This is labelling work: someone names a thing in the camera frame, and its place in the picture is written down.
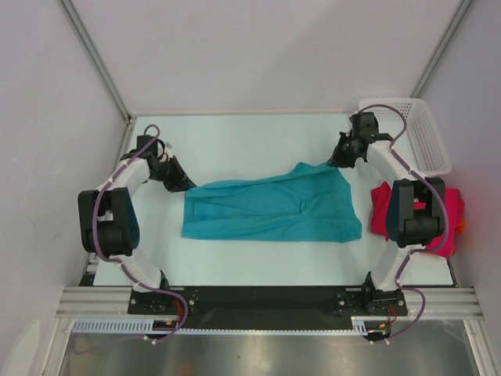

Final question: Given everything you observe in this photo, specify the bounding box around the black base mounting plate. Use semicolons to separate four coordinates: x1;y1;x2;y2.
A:
128;286;408;324

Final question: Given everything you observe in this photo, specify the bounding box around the left aluminium corner post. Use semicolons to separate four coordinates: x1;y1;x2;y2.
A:
57;0;132;124

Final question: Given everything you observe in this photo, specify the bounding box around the aluminium frame rail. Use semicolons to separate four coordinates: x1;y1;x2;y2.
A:
56;286;484;320

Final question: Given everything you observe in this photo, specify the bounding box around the folded orange t shirt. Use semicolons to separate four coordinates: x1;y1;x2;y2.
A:
455;220;465;234

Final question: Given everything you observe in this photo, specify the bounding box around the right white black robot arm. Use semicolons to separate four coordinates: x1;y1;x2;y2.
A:
327;105;449;316

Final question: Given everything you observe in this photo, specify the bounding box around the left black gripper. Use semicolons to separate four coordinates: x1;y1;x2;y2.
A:
151;156;197;193

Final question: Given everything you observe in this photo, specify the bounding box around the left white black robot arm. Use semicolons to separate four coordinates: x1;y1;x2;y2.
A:
77;134;196;313

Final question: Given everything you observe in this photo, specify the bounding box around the folded red t shirt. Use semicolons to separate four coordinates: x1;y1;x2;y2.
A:
369;183;464;258

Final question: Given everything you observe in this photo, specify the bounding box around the right aluminium corner post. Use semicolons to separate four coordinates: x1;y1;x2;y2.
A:
410;0;476;98

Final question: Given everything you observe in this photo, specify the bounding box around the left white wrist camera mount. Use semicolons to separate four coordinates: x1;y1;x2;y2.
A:
164;142;174;159

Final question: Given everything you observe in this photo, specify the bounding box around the teal t shirt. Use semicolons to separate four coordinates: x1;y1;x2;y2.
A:
182;162;362;243

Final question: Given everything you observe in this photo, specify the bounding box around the white plastic perforated basket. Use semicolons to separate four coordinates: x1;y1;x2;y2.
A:
359;97;452;176

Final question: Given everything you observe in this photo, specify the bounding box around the white slotted cable duct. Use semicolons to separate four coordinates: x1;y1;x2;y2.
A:
72;317;391;337

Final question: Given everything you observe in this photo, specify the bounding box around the aluminium corner post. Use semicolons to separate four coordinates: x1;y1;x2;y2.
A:
57;0;132;124
410;0;476;98

